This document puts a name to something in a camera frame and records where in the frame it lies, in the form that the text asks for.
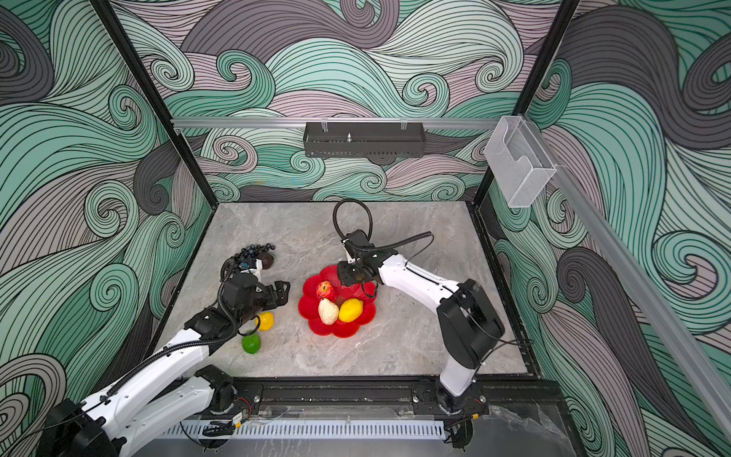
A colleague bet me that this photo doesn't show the red flower-shaped fruit bowl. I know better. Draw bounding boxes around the red flower-shaped fruit bowl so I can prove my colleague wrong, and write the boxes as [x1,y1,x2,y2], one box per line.
[298,265,377,338]

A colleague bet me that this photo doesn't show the large yellow lemon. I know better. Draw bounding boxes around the large yellow lemon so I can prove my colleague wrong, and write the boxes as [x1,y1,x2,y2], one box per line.
[338,298,364,323]

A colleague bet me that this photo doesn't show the red apple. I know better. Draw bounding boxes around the red apple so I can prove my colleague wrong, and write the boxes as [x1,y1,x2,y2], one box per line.
[316,280,336,301]

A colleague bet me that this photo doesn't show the green lime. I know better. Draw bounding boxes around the green lime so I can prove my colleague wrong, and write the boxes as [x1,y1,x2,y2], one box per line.
[241,333,262,354]

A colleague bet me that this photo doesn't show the beige garlic bulb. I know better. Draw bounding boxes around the beige garlic bulb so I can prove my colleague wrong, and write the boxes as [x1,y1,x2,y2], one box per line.
[318,300,340,326]

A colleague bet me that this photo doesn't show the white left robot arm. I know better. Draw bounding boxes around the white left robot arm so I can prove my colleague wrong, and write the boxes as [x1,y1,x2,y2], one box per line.
[36,272,290,456]

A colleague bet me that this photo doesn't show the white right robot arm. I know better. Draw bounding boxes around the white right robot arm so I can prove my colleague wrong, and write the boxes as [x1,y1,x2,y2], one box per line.
[336,254,506,399]

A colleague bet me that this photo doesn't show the small yellow lemon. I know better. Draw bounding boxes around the small yellow lemon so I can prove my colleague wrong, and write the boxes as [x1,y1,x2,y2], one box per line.
[258,312,275,331]

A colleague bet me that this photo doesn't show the black grape bunch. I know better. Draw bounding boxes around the black grape bunch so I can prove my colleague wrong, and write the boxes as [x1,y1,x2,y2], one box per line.
[232,243,276,270]

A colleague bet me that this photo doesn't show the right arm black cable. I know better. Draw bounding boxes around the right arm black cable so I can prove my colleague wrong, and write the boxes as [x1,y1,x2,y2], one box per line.
[332,198,435,255]

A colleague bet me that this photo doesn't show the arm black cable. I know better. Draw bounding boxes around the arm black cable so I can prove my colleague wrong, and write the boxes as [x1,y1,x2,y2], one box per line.
[332,198,435,255]
[105,256,264,398]

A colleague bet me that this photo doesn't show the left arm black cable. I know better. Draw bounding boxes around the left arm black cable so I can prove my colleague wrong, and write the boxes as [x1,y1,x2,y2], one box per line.
[105,256,264,398]

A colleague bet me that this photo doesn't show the black perforated wall tray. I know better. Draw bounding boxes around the black perforated wall tray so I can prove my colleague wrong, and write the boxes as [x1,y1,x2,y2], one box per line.
[303,123,426,160]

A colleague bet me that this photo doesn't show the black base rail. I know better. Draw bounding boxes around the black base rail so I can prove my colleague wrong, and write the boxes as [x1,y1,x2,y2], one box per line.
[232,374,563,416]

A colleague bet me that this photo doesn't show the black frame post right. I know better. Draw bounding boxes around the black frame post right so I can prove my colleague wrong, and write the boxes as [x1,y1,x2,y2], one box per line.
[473,1,580,213]

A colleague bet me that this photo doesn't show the black frame post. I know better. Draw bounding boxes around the black frame post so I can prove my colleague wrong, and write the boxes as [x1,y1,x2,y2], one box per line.
[473,1,580,213]
[89,0,218,211]

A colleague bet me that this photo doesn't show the aluminium rail back wall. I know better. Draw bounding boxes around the aluminium rail back wall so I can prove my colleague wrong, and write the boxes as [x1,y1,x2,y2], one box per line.
[171,116,499,131]

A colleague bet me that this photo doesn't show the aluminium rail wall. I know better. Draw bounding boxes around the aluminium rail wall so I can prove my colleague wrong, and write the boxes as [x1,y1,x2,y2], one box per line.
[521,116,730,438]
[171,116,499,131]

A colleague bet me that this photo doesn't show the white slotted cable duct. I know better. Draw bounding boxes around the white slotted cable duct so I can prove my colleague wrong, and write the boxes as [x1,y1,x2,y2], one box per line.
[159,419,447,441]

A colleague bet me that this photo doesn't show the clear plastic wall bin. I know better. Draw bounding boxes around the clear plastic wall bin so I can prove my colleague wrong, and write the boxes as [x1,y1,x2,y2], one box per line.
[485,116,556,209]

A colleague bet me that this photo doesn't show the black frame post left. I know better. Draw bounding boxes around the black frame post left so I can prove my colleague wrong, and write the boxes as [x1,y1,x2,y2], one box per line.
[89,0,218,211]

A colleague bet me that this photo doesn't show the aluminium rail right wall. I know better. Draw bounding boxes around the aluminium rail right wall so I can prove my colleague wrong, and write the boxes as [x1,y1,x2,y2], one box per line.
[521,116,730,438]

